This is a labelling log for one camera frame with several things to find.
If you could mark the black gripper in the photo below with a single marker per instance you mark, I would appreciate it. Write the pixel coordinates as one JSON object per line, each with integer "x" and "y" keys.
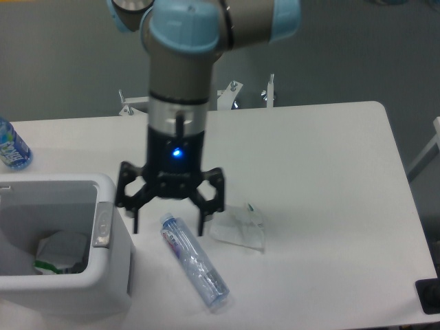
{"x": 172, "y": 171}

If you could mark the white push-lid trash can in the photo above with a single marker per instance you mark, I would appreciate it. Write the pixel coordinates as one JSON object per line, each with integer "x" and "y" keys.
{"x": 36, "y": 207}

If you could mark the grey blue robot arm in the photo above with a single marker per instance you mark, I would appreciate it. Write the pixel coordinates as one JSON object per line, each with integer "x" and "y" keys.
{"x": 184, "y": 39}

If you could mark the white green trash in can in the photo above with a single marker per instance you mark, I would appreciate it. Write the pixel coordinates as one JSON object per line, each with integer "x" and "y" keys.
{"x": 63, "y": 252}

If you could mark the crumpled clear plastic bag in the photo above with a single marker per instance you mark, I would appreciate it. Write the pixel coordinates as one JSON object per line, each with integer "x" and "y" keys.
{"x": 240, "y": 225}

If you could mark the clear plastic water bottle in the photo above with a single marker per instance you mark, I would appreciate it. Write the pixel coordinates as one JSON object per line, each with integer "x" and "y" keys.
{"x": 194, "y": 261}

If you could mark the blue labelled drink bottle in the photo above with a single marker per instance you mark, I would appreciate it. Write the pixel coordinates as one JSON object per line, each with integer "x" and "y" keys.
{"x": 15, "y": 153}

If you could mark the black clamp at table edge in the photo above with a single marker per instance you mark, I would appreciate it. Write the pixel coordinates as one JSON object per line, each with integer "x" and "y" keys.
{"x": 428, "y": 292}

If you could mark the white frame at right edge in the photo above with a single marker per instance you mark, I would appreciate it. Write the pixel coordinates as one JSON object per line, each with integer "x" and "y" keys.
{"x": 426, "y": 155}

